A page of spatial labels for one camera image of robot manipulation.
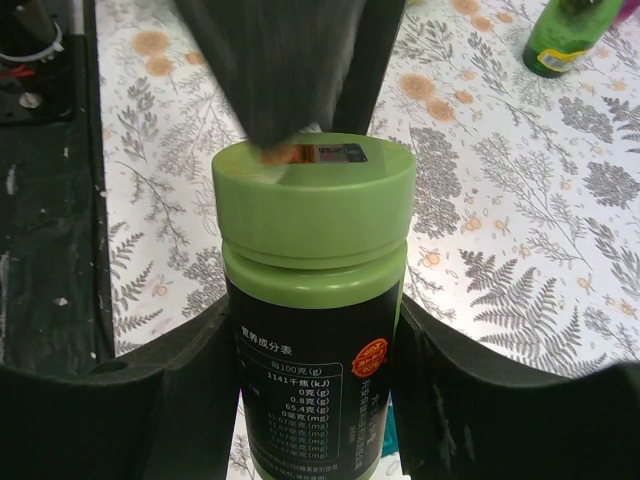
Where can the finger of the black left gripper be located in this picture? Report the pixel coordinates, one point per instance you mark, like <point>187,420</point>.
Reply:
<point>280,63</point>
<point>375,38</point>

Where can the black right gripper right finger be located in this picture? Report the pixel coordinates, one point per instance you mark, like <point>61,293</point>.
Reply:
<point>463,411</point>

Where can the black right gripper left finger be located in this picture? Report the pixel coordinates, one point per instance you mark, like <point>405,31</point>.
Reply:
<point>163,411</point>

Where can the green pill bottle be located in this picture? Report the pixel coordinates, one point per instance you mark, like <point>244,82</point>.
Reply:
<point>314,246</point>

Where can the teal weekly pill organizer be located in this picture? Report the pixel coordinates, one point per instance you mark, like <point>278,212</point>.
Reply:
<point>390,441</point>

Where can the green glass bottle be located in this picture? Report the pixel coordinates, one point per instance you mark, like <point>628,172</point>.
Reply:
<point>565,31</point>

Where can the red onion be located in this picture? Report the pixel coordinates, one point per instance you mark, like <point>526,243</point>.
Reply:
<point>627,10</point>

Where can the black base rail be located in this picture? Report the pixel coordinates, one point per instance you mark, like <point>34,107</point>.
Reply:
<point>55,283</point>

